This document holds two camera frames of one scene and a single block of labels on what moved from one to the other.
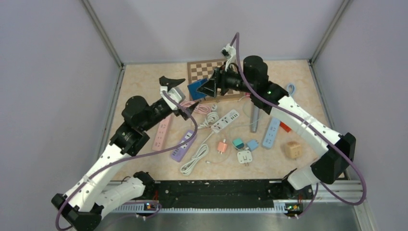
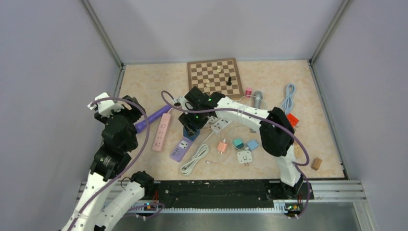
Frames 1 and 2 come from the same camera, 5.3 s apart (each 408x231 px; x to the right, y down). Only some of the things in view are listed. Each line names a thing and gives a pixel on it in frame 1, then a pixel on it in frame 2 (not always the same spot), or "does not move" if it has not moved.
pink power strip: x=162 y=134 does not move
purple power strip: x=178 y=153 does not move
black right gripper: x=221 y=75 → x=185 y=119
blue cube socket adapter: x=193 y=87 → x=191 y=134
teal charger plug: x=238 y=143 does not move
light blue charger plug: x=252 y=145 does not move
